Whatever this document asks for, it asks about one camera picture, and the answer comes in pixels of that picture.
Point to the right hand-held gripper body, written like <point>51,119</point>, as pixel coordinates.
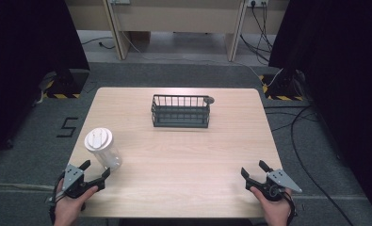
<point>276,185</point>

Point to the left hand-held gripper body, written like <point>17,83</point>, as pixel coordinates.
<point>72,182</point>

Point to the clear jar with white lid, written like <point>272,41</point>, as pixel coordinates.
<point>102,149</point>

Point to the person's right hand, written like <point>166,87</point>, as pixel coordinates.
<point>273,208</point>

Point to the person's left hand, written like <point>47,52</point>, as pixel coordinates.
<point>70,207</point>

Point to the black tape floor mark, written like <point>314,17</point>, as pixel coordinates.
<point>67,127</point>

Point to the light wooden table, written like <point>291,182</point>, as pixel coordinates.
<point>180,163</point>

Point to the black stand base striped tape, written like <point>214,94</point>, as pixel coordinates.
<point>282,88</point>
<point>62,86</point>

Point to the black curtain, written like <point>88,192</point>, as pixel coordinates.
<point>26,62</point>
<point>337,78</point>

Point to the beige wooden desk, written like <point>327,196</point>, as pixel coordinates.
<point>177,19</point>

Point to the white wall socket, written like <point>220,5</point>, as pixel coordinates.
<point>256,3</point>

